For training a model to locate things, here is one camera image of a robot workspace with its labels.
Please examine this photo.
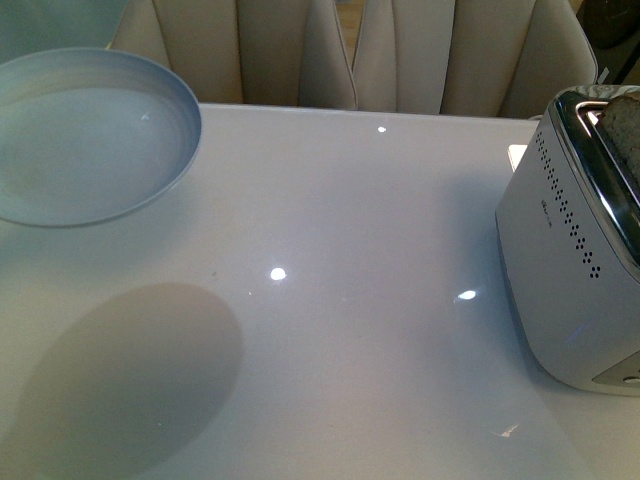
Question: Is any beige chair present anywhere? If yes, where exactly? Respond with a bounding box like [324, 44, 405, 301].
[353, 0, 598, 119]
[109, 0, 357, 110]

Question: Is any beige chair right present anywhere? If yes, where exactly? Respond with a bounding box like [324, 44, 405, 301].
[353, 0, 598, 119]

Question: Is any white round plate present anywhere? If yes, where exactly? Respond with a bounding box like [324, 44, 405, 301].
[1, 48, 202, 227]

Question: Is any silver two-slot toaster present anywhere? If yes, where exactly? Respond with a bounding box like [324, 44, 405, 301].
[495, 85, 639, 396]

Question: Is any brown bread slice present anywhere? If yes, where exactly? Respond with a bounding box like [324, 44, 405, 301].
[599, 91, 639, 184]

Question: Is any dark grey washing machine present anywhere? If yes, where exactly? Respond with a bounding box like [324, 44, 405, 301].
[577, 0, 639, 84]

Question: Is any beige chair left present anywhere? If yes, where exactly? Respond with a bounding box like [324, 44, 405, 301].
[109, 0, 357, 110]

